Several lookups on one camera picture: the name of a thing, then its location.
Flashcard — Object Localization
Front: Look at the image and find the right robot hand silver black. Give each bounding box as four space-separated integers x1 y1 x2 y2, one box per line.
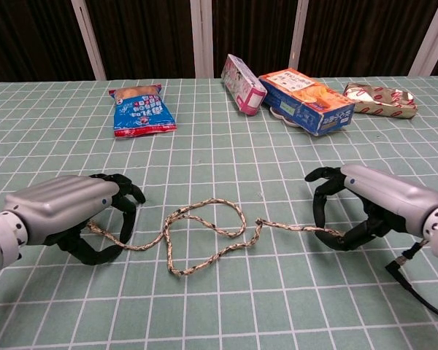
304 163 438 252

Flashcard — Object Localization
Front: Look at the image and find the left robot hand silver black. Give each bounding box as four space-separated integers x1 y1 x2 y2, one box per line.
2 173 147 266

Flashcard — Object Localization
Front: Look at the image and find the beige speckled braided rope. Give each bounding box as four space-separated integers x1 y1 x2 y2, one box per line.
86 198 346 277

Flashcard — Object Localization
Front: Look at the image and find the gold red wrapped package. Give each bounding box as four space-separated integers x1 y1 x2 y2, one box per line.
342 82 418 120

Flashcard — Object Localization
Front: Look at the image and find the orange blue cracker box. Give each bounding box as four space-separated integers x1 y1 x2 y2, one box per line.
258 68 356 137

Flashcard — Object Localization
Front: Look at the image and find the blue snack bag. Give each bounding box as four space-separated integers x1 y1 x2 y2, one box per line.
108 84 178 139

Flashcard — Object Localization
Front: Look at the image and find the white scalloped plate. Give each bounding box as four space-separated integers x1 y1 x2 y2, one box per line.
269 105 300 128

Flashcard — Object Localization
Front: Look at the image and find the pink white carton box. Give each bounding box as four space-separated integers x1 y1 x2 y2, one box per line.
220 53 269 116

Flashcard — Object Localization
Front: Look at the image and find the green white checked tablecloth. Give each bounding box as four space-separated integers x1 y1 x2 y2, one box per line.
0 75 438 350

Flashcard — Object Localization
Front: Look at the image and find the black pleated curtain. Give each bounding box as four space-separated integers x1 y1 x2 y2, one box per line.
0 0 438 85

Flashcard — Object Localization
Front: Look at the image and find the black cable with plug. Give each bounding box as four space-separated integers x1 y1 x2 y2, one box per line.
385 240 438 324

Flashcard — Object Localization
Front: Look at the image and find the white frame post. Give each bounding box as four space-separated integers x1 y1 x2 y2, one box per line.
288 0 310 79
407 0 438 77
189 0 215 79
71 0 107 82

